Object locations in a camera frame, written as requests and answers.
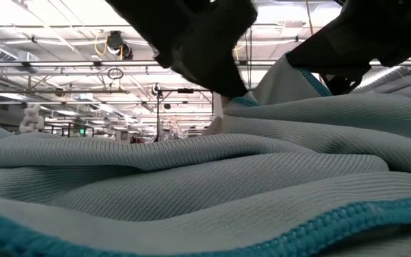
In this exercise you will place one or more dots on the light blue microfiber towel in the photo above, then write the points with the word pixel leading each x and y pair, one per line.
pixel 334 121
pixel 191 185

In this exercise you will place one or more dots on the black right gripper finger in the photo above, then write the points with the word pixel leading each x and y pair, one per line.
pixel 342 82
pixel 327 53

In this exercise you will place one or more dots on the white robot figure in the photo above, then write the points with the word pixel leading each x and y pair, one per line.
pixel 31 119

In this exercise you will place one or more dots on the white building column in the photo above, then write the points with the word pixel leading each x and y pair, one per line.
pixel 218 107

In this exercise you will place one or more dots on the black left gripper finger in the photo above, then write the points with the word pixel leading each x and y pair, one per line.
pixel 216 75

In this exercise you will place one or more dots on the green exit sign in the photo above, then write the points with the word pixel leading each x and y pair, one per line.
pixel 82 131

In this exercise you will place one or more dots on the ceiling light strip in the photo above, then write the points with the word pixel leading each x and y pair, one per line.
pixel 66 64

